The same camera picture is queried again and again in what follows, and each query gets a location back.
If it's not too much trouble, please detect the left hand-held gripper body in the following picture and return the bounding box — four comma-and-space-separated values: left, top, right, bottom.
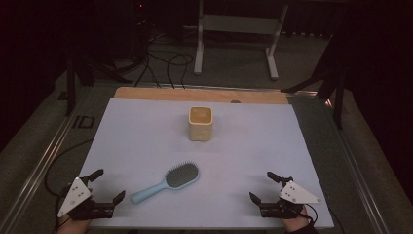
57, 176, 115, 221

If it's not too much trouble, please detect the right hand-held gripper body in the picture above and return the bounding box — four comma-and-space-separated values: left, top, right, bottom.
259, 176, 323, 219

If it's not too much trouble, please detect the person's right hand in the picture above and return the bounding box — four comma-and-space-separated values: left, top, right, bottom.
282, 206, 312, 234

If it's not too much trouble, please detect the person's left hand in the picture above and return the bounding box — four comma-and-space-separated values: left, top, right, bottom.
56, 214, 94, 234

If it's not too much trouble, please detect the pale blue table mat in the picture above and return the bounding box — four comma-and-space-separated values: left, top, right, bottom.
79, 97, 335, 230

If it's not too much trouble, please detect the light blue hairbrush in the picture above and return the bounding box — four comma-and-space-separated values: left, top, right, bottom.
131, 161, 201, 206

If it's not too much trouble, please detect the beige square cup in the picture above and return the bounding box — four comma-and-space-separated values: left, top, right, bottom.
188, 105, 214, 142

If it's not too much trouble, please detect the black tripod stand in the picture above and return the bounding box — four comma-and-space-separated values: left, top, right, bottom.
62, 48, 134, 117
280, 28, 352, 131

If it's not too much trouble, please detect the white metal stand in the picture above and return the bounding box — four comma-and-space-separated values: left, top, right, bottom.
193, 0, 289, 81

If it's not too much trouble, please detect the metal floor rail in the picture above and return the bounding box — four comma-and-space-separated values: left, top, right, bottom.
284, 90, 392, 234
0, 87, 88, 234

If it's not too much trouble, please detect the looped black floor cable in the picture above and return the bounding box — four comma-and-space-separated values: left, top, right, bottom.
147, 48, 195, 90

